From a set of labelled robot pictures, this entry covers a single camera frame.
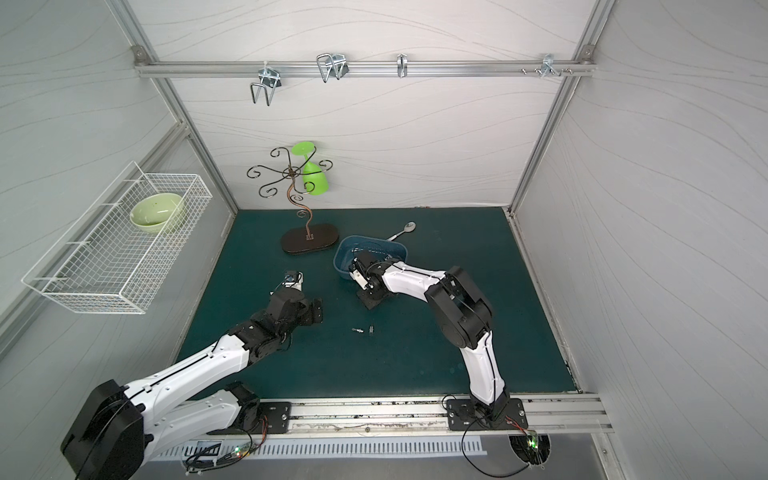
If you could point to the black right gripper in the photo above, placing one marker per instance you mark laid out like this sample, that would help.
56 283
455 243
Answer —
363 264

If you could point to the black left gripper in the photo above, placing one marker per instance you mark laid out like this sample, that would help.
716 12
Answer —
309 310

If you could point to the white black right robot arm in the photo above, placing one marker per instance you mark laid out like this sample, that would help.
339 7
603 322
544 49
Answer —
462 312

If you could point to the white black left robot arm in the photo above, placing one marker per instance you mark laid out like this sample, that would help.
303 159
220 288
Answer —
119 428

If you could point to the blue plastic storage box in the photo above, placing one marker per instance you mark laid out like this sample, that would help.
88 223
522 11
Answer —
350 246

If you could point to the metal spoon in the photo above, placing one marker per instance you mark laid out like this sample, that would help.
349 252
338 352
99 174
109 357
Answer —
408 228

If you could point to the green plastic goblet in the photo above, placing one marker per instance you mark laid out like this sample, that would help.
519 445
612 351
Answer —
313 173

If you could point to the dark metal scroll cup stand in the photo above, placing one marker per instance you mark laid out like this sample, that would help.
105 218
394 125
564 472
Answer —
308 238

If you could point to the light green ceramic bowl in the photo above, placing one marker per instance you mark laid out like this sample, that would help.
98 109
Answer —
161 213

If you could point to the metal double hook middle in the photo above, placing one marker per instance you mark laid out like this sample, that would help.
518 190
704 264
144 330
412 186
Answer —
332 65

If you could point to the metal double hook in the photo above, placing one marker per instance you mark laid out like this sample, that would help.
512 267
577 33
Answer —
269 80
332 65

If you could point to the small metal hook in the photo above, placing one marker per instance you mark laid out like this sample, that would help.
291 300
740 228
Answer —
402 65

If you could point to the metal double hook left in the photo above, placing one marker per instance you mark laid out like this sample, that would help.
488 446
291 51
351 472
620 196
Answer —
269 80

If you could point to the metal hook right end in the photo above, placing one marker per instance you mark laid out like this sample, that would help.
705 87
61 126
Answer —
547 68

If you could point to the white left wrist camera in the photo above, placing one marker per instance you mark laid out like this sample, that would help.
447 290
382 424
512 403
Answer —
293 279

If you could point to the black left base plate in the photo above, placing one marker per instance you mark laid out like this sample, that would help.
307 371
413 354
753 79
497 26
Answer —
277 415

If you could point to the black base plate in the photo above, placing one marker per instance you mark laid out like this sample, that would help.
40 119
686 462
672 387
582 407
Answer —
277 415
462 415

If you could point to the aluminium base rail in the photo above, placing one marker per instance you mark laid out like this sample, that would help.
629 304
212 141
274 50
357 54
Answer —
372 414

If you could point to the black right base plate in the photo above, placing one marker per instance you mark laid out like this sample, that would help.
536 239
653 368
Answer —
462 415

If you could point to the white slotted cable duct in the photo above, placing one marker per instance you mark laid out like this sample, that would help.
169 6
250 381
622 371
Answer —
374 448

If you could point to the white wire basket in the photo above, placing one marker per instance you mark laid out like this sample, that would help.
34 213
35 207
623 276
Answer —
102 264

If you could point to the aluminium cross rail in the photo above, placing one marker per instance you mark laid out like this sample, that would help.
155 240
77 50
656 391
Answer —
357 69

